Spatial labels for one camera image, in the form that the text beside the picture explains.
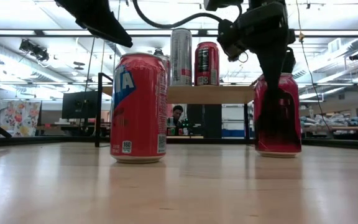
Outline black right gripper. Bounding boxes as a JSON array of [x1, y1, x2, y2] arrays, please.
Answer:
[[218, 0, 296, 94]]

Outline red Coke Zero can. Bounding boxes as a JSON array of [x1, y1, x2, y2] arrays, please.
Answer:
[[252, 73, 303, 159], [194, 41, 221, 87]]

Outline silver Diet Coke can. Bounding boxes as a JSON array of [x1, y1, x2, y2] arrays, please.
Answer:
[[157, 53, 172, 87]]

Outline tall silver Celsius can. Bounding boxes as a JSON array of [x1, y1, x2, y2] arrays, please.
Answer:
[[170, 27, 193, 87]]

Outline red Fanta can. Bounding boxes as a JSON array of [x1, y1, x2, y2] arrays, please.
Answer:
[[109, 52, 168, 164]]

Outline wooden shelf with black legs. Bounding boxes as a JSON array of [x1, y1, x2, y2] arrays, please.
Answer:
[[94, 72, 257, 149]]

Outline blue storage bins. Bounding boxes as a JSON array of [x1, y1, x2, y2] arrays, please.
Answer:
[[222, 107, 254, 138]]

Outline black overhead crossbar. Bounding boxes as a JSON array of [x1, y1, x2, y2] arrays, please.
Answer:
[[0, 29, 358, 39]]

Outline black cabinet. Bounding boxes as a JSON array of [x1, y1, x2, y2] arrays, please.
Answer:
[[186, 104, 223, 139]]

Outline cluttered wooden workbench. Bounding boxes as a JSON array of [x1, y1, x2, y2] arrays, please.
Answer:
[[303, 113, 358, 141]]

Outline black computer monitor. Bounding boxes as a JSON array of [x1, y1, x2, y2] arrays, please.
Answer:
[[62, 91, 99, 119]]

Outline person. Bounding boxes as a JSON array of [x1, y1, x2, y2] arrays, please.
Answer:
[[166, 105, 185, 136]]

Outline floral patterned cloth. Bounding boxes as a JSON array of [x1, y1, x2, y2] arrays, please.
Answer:
[[0, 99, 42, 138]]

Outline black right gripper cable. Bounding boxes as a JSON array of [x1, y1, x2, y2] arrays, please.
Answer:
[[131, 0, 225, 29]]

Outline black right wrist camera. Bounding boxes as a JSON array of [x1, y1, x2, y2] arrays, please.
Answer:
[[203, 0, 245, 12]]

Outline black metal table frame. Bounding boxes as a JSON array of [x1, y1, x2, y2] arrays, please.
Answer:
[[0, 136, 358, 152]]

